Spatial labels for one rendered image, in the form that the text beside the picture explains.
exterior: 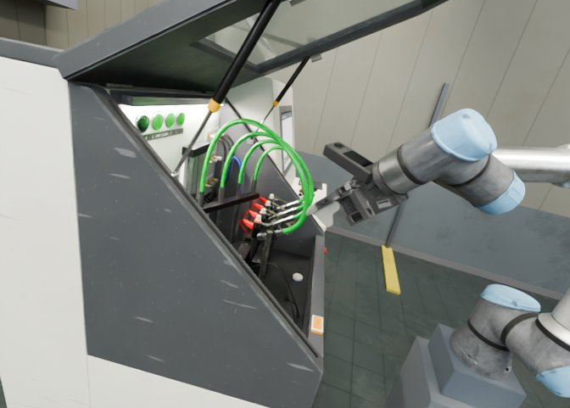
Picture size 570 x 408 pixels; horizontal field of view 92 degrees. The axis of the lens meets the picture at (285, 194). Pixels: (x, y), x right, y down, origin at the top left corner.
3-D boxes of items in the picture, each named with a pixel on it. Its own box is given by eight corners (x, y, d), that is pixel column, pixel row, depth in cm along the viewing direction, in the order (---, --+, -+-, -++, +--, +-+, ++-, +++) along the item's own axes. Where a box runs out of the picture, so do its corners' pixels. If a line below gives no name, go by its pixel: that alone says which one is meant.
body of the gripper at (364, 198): (347, 227, 56) (396, 207, 47) (326, 191, 57) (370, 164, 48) (367, 214, 61) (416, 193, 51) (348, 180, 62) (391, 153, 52)
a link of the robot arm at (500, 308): (493, 315, 85) (513, 278, 81) (533, 354, 73) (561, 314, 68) (459, 312, 83) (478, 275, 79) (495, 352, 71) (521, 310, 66)
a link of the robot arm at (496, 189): (486, 167, 53) (449, 135, 49) (544, 187, 42) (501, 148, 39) (456, 199, 54) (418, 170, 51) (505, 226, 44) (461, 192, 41)
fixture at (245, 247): (255, 300, 95) (263, 263, 90) (228, 293, 96) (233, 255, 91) (273, 250, 127) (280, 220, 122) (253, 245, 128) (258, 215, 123)
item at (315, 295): (308, 403, 71) (323, 357, 65) (292, 398, 71) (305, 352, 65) (316, 266, 129) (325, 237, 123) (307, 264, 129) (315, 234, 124)
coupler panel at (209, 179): (206, 200, 111) (215, 122, 100) (198, 198, 111) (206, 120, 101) (218, 190, 123) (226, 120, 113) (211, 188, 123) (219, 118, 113)
